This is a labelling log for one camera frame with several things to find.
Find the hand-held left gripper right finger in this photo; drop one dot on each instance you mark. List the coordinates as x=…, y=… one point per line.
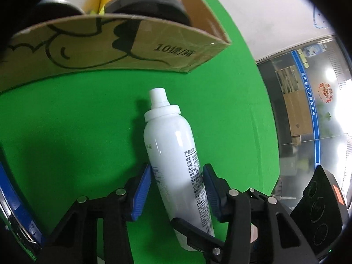
x=211, y=195

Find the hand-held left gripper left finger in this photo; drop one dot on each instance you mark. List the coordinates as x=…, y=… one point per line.
x=139, y=198

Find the white spray bottle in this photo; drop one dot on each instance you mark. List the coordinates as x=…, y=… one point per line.
x=176, y=148

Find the printed cardboard box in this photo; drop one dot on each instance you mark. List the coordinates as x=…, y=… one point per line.
x=96, y=46

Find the silver cylindrical can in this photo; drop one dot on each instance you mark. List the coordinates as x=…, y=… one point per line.
x=55, y=9

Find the glass partition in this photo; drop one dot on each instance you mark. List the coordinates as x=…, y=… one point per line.
x=302, y=148

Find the green tablecloth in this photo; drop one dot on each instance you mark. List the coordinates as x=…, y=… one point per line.
x=82, y=121

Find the brown carton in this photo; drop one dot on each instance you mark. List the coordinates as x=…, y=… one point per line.
x=298, y=115

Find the red round window sticker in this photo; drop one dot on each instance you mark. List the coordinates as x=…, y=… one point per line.
x=326, y=92

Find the blue rimmed object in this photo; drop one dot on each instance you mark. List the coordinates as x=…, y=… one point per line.
x=16, y=211

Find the blue white window sticker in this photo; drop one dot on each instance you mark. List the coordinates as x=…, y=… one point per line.
x=313, y=50

